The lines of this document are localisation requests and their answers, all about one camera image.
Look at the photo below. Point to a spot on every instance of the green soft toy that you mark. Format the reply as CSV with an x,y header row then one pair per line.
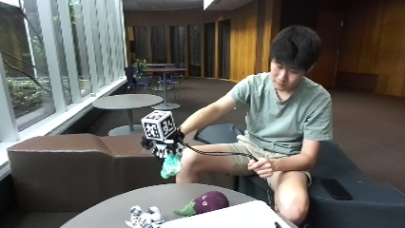
x,y
171,166

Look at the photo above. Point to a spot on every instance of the white marker cube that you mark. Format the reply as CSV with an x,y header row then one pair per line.
x,y
159,126

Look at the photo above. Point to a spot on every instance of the the person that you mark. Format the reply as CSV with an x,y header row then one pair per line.
x,y
270,126

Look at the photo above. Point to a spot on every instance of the purple eggplant soft toy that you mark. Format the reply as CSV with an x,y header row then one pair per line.
x,y
204,203

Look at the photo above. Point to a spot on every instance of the black phone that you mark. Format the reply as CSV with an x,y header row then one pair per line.
x,y
336,189

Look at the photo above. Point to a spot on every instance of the black and white soft toy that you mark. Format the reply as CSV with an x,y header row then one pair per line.
x,y
146,218

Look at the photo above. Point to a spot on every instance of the brown bench seat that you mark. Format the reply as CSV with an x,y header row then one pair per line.
x,y
77,171

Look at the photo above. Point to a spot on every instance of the blue chair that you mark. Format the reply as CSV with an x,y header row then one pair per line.
x,y
171,79
135,79

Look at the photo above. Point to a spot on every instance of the dark grey sofa seat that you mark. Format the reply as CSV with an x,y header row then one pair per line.
x,y
355,196

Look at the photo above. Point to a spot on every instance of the potted plant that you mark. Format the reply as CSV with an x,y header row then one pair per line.
x,y
140,65

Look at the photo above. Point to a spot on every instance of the round grey pedestal table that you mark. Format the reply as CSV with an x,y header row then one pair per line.
x,y
127,107

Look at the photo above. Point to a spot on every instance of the round wooden pedestal table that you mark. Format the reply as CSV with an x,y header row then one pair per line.
x,y
164,85

